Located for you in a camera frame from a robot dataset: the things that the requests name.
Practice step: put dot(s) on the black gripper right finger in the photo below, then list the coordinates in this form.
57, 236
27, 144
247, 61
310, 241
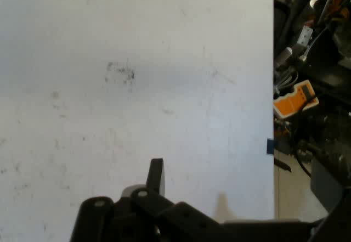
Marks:
164, 211

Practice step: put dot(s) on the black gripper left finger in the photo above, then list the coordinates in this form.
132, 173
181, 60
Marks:
94, 220

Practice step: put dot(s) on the blue tape strip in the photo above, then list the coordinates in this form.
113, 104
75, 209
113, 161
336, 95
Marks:
270, 146

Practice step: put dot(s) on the black flat tool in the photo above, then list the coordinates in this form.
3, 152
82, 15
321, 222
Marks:
282, 165

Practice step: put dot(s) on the dark grey box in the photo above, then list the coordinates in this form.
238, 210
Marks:
326, 184

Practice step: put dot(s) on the grey cylinder connector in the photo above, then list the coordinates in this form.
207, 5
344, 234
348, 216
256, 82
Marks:
283, 56

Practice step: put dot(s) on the white metal bracket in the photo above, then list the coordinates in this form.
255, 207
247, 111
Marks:
305, 35

